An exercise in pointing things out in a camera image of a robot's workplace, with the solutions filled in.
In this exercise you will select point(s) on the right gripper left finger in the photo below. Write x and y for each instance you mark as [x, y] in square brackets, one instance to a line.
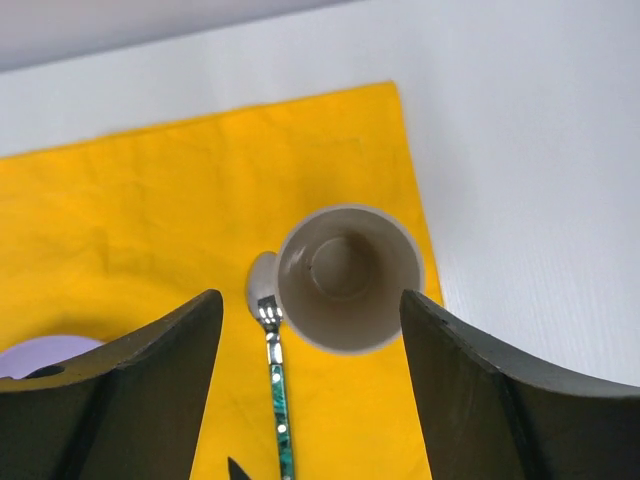
[129, 409]

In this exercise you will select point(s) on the yellow cloth placemat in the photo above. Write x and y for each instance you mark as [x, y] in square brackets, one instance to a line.
[102, 237]

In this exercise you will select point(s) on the beige paper cup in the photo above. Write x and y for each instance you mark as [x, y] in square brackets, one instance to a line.
[340, 274]

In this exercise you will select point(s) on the purple plastic plate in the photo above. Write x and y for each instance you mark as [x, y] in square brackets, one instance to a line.
[30, 355]

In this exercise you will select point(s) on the spoon with green handle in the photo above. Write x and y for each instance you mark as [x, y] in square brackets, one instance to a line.
[264, 308]

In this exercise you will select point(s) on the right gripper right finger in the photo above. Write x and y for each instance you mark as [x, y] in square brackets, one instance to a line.
[489, 410]

